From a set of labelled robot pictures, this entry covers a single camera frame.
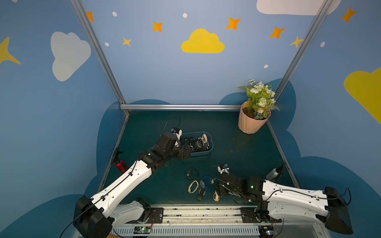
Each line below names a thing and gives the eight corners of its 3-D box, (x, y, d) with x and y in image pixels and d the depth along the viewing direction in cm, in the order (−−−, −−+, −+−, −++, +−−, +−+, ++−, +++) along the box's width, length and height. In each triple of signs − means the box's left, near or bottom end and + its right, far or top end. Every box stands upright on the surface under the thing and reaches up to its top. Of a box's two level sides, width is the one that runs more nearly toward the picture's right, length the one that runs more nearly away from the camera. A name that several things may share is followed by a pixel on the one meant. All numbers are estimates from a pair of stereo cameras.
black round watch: (185, 176, 88) (185, 174, 86) (191, 168, 92) (191, 166, 90) (194, 182, 86) (194, 181, 84) (200, 174, 89) (200, 172, 87)
